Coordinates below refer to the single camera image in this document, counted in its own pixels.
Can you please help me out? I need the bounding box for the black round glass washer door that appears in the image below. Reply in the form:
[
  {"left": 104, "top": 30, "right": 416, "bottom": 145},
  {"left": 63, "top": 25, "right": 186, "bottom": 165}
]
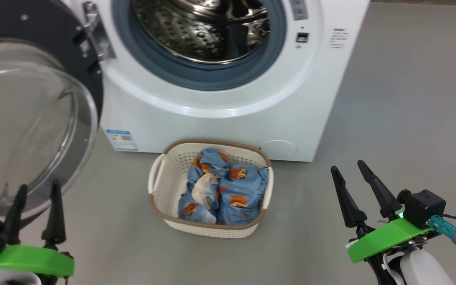
[{"left": 0, "top": 0, "right": 104, "bottom": 230}]

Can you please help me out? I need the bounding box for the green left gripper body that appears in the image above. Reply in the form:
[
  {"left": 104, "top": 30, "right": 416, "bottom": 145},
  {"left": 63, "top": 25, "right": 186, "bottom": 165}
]
[{"left": 0, "top": 244, "right": 75, "bottom": 285}]

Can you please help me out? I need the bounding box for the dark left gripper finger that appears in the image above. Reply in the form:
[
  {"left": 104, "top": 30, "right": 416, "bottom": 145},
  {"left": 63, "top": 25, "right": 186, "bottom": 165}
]
[
  {"left": 2, "top": 184, "right": 29, "bottom": 246},
  {"left": 41, "top": 179, "right": 67, "bottom": 246}
]

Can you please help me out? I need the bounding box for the right cable with teal connector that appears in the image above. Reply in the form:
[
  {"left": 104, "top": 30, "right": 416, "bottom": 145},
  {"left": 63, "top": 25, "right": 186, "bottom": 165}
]
[{"left": 429, "top": 214, "right": 456, "bottom": 250}]

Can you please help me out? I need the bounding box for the round white filter cover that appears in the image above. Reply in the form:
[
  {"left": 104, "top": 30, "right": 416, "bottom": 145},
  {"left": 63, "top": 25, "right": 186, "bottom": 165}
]
[{"left": 260, "top": 140, "right": 298, "bottom": 157}]

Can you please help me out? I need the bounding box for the metal door hinge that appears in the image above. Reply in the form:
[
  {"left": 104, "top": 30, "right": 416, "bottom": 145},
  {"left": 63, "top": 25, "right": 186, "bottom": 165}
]
[{"left": 82, "top": 2, "right": 116, "bottom": 62}]

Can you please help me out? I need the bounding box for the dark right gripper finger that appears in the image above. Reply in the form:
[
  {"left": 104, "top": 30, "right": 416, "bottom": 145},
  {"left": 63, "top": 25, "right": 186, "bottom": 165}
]
[
  {"left": 331, "top": 165, "right": 368, "bottom": 228},
  {"left": 357, "top": 160, "right": 403, "bottom": 220}
]

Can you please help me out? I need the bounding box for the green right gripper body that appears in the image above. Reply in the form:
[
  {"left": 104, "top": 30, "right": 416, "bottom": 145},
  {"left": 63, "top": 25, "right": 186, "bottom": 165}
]
[{"left": 347, "top": 217, "right": 434, "bottom": 285}]

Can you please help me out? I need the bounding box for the small printed text sticker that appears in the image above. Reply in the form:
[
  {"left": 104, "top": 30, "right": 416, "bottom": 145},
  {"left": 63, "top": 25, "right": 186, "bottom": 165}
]
[{"left": 330, "top": 28, "right": 347, "bottom": 49}]

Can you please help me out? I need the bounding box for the blue bear print garment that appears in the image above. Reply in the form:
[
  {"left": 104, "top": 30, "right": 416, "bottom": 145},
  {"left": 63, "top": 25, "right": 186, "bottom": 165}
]
[{"left": 217, "top": 164, "right": 269, "bottom": 226}]

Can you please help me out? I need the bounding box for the blue garment with white lining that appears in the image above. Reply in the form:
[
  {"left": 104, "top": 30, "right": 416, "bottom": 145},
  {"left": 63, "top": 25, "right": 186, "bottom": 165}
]
[{"left": 178, "top": 148, "right": 230, "bottom": 225}]

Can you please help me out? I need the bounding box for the cream laundry basket brown rim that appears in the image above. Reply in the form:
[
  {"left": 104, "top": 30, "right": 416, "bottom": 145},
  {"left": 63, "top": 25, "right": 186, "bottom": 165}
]
[{"left": 148, "top": 139, "right": 274, "bottom": 239}]

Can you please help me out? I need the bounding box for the white front-load washing machine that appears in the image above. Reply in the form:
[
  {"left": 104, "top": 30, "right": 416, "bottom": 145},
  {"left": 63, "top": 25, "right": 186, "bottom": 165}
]
[{"left": 64, "top": 0, "right": 371, "bottom": 162}]

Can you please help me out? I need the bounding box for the blue energy label sticker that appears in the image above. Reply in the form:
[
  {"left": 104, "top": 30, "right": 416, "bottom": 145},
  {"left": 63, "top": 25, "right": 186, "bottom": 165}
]
[{"left": 106, "top": 129, "right": 139, "bottom": 152}]

